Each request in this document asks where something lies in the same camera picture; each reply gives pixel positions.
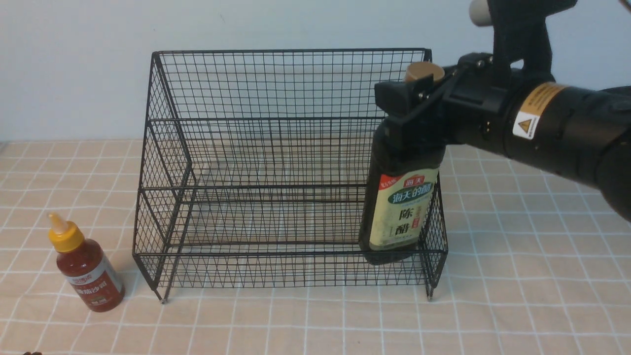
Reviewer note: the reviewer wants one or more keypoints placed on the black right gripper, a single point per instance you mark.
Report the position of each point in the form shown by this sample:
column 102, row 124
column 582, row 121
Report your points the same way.
column 431, row 109

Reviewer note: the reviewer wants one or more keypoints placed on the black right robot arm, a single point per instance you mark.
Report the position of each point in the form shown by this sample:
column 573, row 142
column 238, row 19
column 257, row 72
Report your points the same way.
column 575, row 133

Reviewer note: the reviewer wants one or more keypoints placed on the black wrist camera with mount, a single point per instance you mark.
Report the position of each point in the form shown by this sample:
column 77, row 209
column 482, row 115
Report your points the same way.
column 520, row 34

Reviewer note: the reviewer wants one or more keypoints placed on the black wire mesh shelf rack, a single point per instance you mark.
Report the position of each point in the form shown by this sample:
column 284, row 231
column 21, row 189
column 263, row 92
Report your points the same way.
column 253, row 172

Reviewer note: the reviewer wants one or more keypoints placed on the red sauce bottle yellow cap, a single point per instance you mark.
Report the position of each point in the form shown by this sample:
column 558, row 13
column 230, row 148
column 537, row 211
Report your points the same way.
column 85, row 265

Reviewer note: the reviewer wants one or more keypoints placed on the dark vinegar bottle gold cap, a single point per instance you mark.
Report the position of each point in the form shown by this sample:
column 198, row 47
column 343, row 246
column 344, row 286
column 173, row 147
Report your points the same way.
column 400, row 187

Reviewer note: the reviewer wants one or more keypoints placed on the checkered beige tablecloth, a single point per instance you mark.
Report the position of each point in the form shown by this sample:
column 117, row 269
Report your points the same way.
column 536, row 265

